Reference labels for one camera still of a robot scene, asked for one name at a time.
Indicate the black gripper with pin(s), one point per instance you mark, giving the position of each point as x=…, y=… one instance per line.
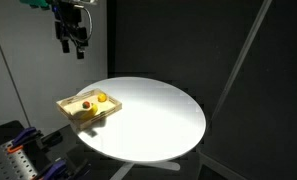
x=69, y=23

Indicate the yellow banana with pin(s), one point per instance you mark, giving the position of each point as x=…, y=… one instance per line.
x=88, y=113

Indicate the wooden slatted crate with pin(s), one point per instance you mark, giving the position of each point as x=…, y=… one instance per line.
x=71, y=116

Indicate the yellow lemon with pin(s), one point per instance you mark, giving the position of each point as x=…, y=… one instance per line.
x=102, y=97

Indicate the small red fruit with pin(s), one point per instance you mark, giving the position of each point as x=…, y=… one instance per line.
x=86, y=104

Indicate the black clamp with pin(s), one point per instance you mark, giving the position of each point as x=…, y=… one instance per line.
x=53, y=138

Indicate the purple clamp with orange tip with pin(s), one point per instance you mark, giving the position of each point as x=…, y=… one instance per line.
x=24, y=135

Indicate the purple spring clamp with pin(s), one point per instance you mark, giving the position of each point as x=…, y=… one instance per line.
x=54, y=168

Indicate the perforated metal plate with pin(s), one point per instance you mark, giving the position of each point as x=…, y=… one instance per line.
x=11, y=165

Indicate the white table base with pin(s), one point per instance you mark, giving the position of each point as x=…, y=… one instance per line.
x=161, y=165

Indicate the grey diagonal pole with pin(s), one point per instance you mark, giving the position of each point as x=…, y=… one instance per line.
x=241, y=56

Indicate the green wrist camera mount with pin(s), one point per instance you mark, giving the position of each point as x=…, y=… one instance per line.
x=34, y=3

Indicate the thin dark wall rod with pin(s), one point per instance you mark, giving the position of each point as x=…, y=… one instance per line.
x=8, y=66

